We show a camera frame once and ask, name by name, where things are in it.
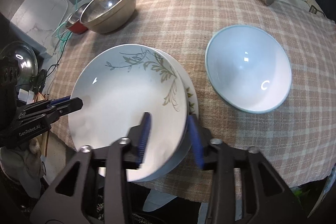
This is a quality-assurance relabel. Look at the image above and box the red steel bowl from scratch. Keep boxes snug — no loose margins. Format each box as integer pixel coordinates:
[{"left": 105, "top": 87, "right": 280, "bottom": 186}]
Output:
[{"left": 66, "top": 3, "right": 88, "bottom": 35}]

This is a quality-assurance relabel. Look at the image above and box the white plate grey leaf pattern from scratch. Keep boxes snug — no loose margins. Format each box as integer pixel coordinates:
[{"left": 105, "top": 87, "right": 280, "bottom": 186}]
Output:
[{"left": 68, "top": 44, "right": 189, "bottom": 182}]

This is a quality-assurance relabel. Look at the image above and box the pale green ceramic bowl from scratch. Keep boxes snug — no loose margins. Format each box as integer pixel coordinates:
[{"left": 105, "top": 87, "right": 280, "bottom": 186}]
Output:
[{"left": 205, "top": 24, "right": 292, "bottom": 114}]

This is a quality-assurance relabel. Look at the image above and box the black cable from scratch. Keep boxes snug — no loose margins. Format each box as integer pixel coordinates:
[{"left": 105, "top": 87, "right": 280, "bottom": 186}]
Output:
[{"left": 28, "top": 0, "right": 111, "bottom": 93}]

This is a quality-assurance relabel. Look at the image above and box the teal cable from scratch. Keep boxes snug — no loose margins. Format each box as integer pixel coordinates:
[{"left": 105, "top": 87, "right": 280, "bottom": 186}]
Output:
[{"left": 43, "top": 0, "right": 79, "bottom": 53}]

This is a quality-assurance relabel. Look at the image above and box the white power adapter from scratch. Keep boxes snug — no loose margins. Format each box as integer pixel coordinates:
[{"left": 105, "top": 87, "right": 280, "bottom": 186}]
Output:
[{"left": 18, "top": 89, "right": 34, "bottom": 105}]

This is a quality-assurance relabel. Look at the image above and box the large pink floral deep plate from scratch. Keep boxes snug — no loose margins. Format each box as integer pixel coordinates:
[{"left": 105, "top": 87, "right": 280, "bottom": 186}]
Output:
[{"left": 142, "top": 49, "right": 199, "bottom": 181}]

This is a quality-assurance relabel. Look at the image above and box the large stainless steel bowl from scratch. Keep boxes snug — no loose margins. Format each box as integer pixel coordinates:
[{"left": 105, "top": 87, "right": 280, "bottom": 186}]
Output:
[{"left": 80, "top": 0, "right": 136, "bottom": 34}]

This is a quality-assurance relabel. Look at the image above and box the plaid beige tablecloth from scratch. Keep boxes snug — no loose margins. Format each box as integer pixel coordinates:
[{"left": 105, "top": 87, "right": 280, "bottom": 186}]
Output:
[{"left": 51, "top": 0, "right": 335, "bottom": 187}]

